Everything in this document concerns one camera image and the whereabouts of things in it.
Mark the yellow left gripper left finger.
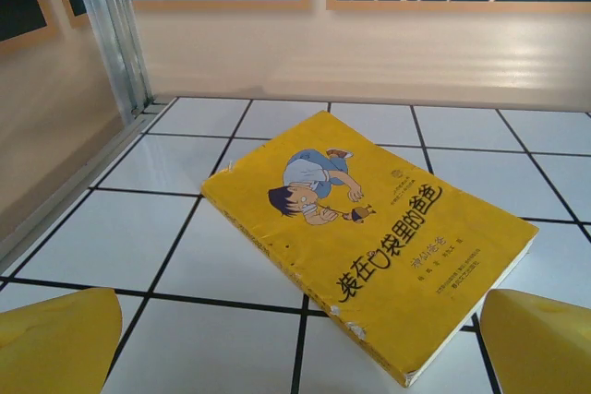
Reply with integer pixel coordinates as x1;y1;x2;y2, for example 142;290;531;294
0;287;124;394

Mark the yellow cartoon cover book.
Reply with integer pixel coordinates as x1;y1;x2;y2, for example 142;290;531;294
200;110;540;388

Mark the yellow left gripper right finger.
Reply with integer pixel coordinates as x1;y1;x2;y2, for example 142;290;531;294
479;288;591;394

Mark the aluminium frame post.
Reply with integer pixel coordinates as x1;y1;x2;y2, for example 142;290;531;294
68;0;156;125

